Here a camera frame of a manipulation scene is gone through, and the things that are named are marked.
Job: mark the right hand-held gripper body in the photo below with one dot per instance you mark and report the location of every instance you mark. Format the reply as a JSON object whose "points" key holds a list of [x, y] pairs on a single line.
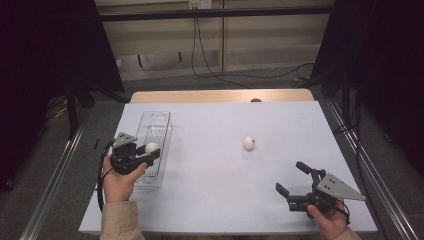
{"points": [[328, 190]]}

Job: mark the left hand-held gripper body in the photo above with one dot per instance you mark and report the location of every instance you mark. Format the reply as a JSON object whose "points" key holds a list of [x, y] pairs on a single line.
{"points": [[126, 160]]}

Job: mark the plain white egg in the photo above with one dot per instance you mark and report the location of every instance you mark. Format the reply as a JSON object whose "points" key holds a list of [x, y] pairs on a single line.
{"points": [[151, 147]]}

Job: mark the clear plastic container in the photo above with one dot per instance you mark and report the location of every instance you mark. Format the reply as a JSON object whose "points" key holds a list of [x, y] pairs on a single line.
{"points": [[160, 123]]}

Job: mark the white egg with dark mark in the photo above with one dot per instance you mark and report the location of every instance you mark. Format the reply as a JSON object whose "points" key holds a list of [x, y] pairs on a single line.
{"points": [[249, 143]]}

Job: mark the person's left hand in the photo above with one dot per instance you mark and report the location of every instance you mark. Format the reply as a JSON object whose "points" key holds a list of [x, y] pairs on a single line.
{"points": [[120, 186]]}

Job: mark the person's right hand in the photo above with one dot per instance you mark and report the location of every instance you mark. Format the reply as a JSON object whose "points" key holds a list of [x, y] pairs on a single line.
{"points": [[328, 223]]}

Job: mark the white table board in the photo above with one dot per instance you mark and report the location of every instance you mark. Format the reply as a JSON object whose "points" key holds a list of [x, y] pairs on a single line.
{"points": [[213, 206]]}

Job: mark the black metal stand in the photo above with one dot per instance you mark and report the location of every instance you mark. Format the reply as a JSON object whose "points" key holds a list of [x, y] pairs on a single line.
{"points": [[71, 113]]}

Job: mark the wooden table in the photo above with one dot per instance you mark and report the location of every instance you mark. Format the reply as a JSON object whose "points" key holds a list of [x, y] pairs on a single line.
{"points": [[206, 96]]}

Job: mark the dark round table cap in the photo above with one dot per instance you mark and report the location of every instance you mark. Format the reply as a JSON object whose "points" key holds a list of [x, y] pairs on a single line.
{"points": [[256, 100]]}

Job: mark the black curtain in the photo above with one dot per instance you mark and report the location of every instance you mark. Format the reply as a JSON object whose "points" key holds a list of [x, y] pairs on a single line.
{"points": [[383, 66], [40, 66]]}

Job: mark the black horizontal bar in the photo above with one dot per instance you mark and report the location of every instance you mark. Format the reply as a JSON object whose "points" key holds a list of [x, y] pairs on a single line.
{"points": [[233, 13]]}

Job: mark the metal floor rail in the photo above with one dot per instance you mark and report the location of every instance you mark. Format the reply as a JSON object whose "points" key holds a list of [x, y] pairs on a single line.
{"points": [[373, 166], [50, 193]]}

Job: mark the white wall socket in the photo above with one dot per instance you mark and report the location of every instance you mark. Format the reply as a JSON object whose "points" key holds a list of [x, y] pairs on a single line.
{"points": [[200, 4]]}

